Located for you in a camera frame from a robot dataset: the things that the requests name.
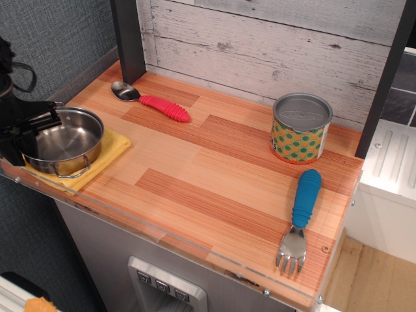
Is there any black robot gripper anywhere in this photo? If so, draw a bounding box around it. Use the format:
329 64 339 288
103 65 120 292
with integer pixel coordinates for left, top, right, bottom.
1 94 61 166

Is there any small stainless steel pot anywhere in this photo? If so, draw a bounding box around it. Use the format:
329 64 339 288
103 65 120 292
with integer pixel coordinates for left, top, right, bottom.
19 106 105 179

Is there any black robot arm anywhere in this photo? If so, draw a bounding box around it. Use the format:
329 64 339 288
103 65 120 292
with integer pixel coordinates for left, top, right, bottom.
1 39 61 166

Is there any folded yellow cloth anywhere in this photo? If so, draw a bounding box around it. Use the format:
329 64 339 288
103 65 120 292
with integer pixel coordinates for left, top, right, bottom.
23 128 131 196

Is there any grey toy cabinet front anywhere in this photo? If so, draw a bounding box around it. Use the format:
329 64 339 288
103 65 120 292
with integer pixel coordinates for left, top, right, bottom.
57 201 291 311

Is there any orange object bottom left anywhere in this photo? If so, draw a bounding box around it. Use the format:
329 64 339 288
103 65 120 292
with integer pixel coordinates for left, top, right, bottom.
23 297 58 312

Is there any clear acrylic edge guard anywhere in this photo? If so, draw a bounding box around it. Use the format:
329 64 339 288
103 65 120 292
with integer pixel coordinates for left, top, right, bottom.
1 161 322 311

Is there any silver dispenser button panel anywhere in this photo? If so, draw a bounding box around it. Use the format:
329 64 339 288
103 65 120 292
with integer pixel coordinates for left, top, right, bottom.
127 256 208 311

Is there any green orange patterned can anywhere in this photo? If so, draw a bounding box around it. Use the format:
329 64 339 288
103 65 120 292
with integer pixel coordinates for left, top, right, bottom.
270 93 333 164

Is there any spoon with red handle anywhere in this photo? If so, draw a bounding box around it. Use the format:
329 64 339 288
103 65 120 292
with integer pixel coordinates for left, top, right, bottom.
111 81 191 122

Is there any dark grey left post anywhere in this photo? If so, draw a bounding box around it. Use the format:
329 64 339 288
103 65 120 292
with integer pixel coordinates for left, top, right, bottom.
110 0 147 85

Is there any dark grey post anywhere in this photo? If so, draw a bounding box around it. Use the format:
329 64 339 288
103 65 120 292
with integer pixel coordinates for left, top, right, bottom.
355 0 415 159
110 0 147 85

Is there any fork with blue handle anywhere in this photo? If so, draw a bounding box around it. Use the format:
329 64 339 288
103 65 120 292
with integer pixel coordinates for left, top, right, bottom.
276 169 322 275

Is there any dark grey right post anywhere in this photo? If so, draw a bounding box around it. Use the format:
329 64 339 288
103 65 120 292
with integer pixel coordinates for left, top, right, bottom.
355 0 415 159

